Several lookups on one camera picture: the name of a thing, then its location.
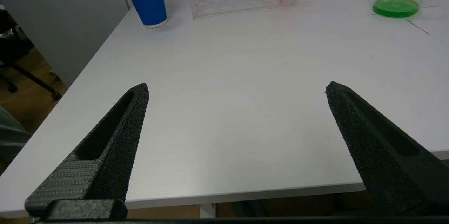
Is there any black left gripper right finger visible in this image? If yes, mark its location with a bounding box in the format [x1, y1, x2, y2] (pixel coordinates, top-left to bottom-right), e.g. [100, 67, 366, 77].
[325, 81, 449, 217]

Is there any white table leg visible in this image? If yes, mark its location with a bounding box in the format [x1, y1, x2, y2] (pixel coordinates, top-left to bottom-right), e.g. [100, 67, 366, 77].
[200, 204, 216, 218]

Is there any black chair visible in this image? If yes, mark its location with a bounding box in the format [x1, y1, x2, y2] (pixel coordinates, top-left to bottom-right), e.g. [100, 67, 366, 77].
[0, 8, 62, 101]

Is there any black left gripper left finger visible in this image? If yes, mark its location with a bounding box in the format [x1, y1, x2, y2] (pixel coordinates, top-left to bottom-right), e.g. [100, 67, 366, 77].
[25, 83, 150, 217]

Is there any blue white paper cup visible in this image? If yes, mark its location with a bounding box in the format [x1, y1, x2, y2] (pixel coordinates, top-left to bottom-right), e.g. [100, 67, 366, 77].
[124, 0, 169, 29]

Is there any seated person in grey trousers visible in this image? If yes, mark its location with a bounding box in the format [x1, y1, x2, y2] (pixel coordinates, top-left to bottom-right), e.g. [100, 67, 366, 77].
[0, 106, 32, 165]

